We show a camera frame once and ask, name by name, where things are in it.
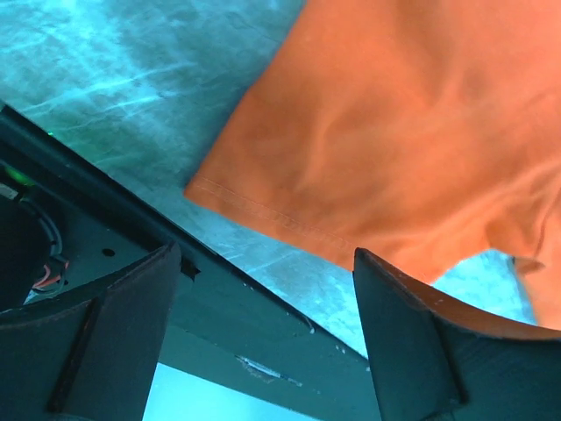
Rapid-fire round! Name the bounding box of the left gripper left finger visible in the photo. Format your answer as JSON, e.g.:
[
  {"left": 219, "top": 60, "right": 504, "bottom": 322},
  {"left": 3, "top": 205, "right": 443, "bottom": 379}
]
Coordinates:
[{"left": 1, "top": 245, "right": 181, "bottom": 420}]

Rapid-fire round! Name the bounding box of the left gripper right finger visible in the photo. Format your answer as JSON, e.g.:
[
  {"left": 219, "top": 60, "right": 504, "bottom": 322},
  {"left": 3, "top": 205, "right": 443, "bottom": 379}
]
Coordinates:
[{"left": 353, "top": 248, "right": 560, "bottom": 421}]

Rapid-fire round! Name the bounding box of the orange t shirt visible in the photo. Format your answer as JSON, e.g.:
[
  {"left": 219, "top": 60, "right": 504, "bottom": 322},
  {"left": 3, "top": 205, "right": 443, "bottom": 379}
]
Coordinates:
[{"left": 184, "top": 1, "right": 560, "bottom": 329}]

